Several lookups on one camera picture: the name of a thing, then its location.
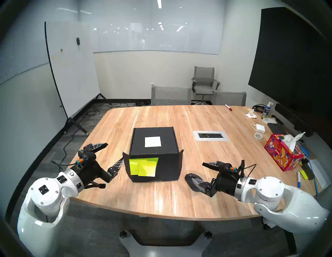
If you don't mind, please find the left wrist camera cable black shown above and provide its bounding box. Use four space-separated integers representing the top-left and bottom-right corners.
50 160 78 167

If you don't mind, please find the glass wall whiteboard with scribbles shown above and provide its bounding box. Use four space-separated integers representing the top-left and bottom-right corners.
0 10 79 85

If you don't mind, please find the black whiteboard eraser block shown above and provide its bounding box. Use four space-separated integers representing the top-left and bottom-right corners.
301 158 315 180

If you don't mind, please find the white coiled charger cable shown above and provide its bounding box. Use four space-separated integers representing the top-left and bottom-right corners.
250 124 267 141

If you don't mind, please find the blue flat packet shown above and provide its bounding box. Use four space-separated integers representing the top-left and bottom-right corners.
298 144 312 158

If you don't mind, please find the silver table power outlet panel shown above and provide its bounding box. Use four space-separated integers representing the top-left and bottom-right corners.
193 131 229 142

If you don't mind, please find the neon yellow sticky note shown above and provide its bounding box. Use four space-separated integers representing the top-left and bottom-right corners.
129 158 147 176
138 158 159 177

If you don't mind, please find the black keyboard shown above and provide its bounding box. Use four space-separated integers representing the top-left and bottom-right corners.
267 123 288 136

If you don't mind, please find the colourful Kleenex tissue box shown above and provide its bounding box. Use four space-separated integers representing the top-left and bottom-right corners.
264 134 304 172

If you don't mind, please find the white tissue sheet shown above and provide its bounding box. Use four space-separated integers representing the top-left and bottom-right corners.
281 132 306 152

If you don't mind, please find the grey plain mesh chair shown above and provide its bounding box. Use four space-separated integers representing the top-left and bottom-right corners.
212 91 247 106

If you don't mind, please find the large black wall television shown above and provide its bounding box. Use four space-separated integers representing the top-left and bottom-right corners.
248 7 332 122

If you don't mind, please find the wrist camera cable black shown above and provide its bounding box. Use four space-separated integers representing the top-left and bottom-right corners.
50 160 78 167
239 160 257 180

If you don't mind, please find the Expo cleaner spray bottle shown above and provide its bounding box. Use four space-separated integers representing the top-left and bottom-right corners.
261 102 274 119

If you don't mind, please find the right wrist camera cable black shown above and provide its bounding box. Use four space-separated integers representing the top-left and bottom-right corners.
239 160 257 180

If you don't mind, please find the mobile whiteboard on black stand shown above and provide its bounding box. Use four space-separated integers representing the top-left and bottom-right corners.
45 21 113 136

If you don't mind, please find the pale yellow sticky note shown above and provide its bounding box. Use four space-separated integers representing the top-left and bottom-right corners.
144 136 162 148

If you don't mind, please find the black video bar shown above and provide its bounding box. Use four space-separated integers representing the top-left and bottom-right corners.
274 103 314 137

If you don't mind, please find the grey ribbed mesh chair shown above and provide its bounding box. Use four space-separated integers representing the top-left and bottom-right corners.
151 84 192 106

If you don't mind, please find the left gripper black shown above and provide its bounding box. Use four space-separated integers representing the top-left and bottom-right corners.
71 142 124 189

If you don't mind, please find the black Logitech computer mouse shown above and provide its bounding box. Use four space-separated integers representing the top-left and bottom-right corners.
185 173 205 192

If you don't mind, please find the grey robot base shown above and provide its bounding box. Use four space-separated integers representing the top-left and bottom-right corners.
119 229 213 257

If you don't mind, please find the wide glass wall whiteboard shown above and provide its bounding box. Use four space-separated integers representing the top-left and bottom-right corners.
89 22 223 55

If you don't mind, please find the grey office chair with armrests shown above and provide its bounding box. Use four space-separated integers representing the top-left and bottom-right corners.
191 66 220 105

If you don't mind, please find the black cardboard box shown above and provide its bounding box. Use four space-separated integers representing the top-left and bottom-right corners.
122 126 184 183

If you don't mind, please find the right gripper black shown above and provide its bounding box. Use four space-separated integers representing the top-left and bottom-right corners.
192 161 240 198

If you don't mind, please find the black floor cable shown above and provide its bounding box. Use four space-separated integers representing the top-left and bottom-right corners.
62 102 130 166

